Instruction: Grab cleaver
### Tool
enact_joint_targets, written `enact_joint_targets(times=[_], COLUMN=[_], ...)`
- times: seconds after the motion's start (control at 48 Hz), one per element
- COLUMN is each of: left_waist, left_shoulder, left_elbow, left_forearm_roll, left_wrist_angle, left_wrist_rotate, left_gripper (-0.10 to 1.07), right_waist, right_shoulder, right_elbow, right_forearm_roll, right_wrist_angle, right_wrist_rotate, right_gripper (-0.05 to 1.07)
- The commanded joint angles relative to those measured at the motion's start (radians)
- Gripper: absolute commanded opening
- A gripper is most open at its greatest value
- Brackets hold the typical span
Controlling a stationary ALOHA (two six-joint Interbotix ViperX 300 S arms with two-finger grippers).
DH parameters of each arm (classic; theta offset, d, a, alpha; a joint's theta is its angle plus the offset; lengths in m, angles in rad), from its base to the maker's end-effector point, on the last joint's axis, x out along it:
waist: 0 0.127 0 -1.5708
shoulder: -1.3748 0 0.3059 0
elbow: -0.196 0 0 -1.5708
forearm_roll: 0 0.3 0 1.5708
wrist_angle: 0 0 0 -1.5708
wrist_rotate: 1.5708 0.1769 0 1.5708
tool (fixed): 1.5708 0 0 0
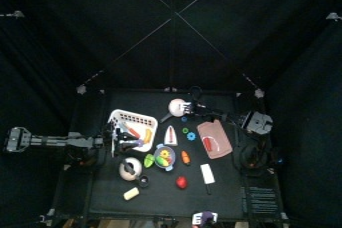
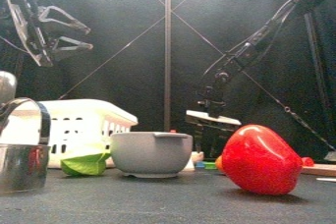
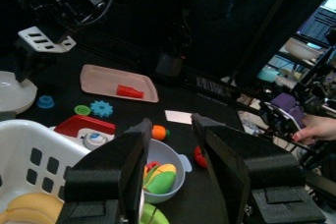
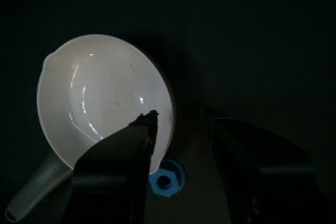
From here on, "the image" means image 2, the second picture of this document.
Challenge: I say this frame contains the small red toy piece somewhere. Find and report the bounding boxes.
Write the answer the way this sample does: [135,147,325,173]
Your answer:
[300,156,316,168]

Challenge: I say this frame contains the red toy bell pepper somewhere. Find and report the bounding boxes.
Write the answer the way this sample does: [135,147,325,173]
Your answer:
[219,123,304,196]

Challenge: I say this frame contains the round shiny steel vessel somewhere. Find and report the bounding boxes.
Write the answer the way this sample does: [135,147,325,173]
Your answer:
[0,70,19,105]

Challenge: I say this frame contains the dark slanted frame strut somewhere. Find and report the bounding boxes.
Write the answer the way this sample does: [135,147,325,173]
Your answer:
[303,11,333,157]

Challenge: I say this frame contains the small green blue toy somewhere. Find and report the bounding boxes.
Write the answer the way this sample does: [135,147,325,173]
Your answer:
[195,160,219,171]

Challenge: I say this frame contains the white plastic slotted basket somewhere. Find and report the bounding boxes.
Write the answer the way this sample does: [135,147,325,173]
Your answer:
[36,98,139,169]

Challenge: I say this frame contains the white toy block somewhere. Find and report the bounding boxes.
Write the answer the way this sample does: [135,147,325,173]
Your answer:
[183,150,207,172]

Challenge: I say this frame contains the vertical metal frame pole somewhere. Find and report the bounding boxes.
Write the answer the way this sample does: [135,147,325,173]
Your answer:
[163,0,173,134]

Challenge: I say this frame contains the wooden cutting board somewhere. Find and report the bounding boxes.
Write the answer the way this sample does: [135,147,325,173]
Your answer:
[300,163,336,178]

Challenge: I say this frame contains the green toy leaf vegetable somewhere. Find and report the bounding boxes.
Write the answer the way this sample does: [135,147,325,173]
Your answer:
[59,151,113,177]

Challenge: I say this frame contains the stainless steel pot with handle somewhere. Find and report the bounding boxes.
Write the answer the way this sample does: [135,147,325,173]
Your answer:
[0,96,52,194]

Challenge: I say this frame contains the grey bowl with lip handle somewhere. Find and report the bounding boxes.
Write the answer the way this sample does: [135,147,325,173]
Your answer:
[109,131,195,179]

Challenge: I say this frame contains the orange toy food piece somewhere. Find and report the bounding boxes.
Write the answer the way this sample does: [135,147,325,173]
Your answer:
[213,155,224,174]

